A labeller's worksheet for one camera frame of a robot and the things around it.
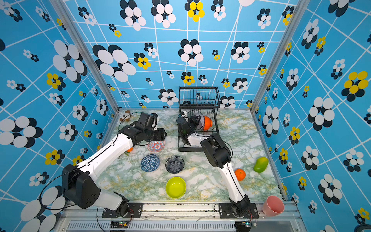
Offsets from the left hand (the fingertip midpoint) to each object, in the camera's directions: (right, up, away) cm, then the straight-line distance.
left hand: (165, 133), depth 83 cm
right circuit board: (+41, -45, -12) cm, 62 cm away
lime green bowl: (+6, -31, -1) cm, 32 cm away
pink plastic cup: (+53, -33, -16) cm, 64 cm away
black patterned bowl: (+5, -20, +6) cm, 21 cm away
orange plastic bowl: (+27, +6, +16) cm, 32 cm away
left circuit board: (-22, -46, -11) cm, 52 cm away
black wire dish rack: (+25, +25, +40) cm, 54 cm away
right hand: (+24, +10, +15) cm, 30 cm away
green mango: (+57, -19, +4) cm, 61 cm away
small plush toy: (-36, +11, +29) cm, 48 cm away
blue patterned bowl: (-11, -19, +7) cm, 23 cm away
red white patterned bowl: (-9, -10, +14) cm, 19 cm away
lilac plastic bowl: (+21, +5, +13) cm, 26 cm away
